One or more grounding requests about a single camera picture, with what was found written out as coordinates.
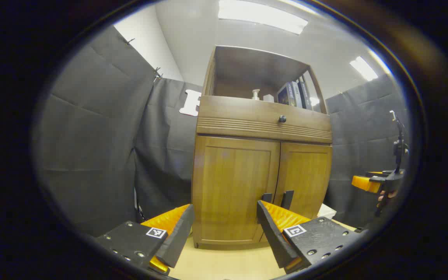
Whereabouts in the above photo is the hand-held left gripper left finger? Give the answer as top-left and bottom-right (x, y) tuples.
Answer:
(94, 203), (195, 275)

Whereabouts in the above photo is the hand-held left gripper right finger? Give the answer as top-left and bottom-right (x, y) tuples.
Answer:
(256, 200), (368, 274)

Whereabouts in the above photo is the wooden cabinet door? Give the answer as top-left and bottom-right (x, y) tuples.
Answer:
(192, 135), (281, 245)
(261, 142), (333, 242)

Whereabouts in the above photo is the wooden double-door shoe cabinet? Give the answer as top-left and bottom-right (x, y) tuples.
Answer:
(191, 45), (333, 249)

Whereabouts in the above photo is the wooden cabinet drawer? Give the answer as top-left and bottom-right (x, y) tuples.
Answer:
(196, 95), (333, 145)

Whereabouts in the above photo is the cream cover book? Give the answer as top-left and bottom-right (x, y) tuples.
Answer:
(317, 203), (338, 219)

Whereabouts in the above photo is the black spine book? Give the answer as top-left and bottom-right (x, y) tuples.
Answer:
(297, 79), (313, 110)

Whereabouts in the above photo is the grey spine book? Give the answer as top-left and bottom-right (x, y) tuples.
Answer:
(290, 81), (303, 108)

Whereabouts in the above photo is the dark blue book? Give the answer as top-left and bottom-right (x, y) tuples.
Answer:
(276, 82), (295, 107)

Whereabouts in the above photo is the black backdrop cloth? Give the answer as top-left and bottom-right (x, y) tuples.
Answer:
(33, 25), (412, 238)

